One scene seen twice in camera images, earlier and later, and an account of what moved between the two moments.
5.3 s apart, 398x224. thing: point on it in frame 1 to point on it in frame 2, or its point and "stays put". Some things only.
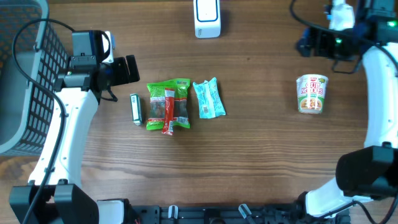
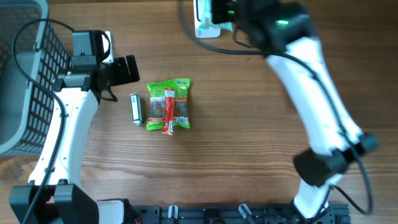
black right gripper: x=320 y=36 to x=216 y=17
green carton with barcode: x=136 y=109 stays put
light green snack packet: x=210 y=104 to x=206 y=28
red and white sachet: x=168 y=124 stays put
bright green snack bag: x=157 y=91 stays put
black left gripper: x=124 y=77 stays put
